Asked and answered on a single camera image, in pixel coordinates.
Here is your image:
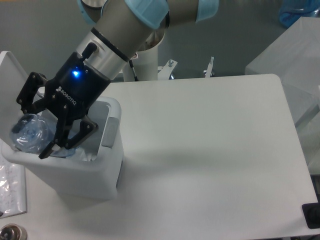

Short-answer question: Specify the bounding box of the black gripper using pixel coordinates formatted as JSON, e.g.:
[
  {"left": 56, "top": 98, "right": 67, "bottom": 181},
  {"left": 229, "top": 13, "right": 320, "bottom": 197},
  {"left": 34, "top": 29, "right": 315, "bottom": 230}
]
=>
[{"left": 16, "top": 52, "right": 111, "bottom": 159}]

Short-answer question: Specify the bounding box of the clear plastic water bottle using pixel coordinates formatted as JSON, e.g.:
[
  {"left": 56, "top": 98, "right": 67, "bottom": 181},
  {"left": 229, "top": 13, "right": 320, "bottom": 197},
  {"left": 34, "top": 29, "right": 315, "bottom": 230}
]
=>
[{"left": 9, "top": 112, "right": 79, "bottom": 159}]

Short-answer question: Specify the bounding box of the white plastic wrapper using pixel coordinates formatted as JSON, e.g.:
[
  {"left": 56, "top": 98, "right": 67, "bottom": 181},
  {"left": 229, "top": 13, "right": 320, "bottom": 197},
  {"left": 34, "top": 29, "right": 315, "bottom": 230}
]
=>
[{"left": 71, "top": 147, "right": 97, "bottom": 162}]

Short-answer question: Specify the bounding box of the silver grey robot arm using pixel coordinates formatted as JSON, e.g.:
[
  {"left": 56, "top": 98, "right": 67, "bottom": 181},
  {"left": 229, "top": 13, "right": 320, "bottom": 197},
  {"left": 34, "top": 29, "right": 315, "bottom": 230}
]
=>
[{"left": 16, "top": 0, "right": 219, "bottom": 159}]

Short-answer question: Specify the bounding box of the white open trash can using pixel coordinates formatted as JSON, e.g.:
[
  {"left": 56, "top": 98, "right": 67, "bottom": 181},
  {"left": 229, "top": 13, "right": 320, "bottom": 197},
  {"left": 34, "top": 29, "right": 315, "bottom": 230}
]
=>
[{"left": 0, "top": 51, "right": 124, "bottom": 200}]

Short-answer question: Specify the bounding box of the clear plastic document sleeve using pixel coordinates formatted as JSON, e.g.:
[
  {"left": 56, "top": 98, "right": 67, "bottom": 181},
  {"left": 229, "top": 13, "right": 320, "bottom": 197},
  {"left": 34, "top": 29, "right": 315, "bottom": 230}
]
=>
[{"left": 0, "top": 153, "right": 27, "bottom": 219}]

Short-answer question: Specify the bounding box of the round metal connector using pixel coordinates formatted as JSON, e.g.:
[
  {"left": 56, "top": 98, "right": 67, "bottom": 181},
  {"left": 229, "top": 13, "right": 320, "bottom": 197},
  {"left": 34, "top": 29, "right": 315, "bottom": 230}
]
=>
[{"left": 0, "top": 223, "right": 28, "bottom": 240}]

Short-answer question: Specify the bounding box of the blue water jug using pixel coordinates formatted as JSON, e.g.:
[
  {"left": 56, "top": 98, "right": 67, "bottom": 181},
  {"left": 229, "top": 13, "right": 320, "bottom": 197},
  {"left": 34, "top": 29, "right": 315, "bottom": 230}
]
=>
[{"left": 278, "top": 0, "right": 320, "bottom": 28}]

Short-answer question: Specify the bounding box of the black device at edge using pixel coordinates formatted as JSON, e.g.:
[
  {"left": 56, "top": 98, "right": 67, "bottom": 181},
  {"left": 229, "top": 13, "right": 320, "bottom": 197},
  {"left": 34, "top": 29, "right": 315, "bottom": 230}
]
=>
[{"left": 302, "top": 202, "right": 320, "bottom": 229}]

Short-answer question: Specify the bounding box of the black cable on pedestal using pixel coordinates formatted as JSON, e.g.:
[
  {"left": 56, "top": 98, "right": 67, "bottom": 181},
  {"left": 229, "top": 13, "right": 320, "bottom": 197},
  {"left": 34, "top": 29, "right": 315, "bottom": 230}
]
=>
[{"left": 128, "top": 59, "right": 139, "bottom": 82}]

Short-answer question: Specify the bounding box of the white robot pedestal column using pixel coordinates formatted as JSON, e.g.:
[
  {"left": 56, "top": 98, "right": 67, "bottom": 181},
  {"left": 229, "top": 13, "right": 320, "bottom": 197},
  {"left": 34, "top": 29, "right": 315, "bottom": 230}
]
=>
[{"left": 131, "top": 46, "right": 158, "bottom": 82}]

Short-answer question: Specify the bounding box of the white pedestal base frame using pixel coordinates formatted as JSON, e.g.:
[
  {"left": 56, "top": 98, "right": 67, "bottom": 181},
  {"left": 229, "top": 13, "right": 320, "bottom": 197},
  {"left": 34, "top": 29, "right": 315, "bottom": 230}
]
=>
[{"left": 157, "top": 56, "right": 215, "bottom": 80}]

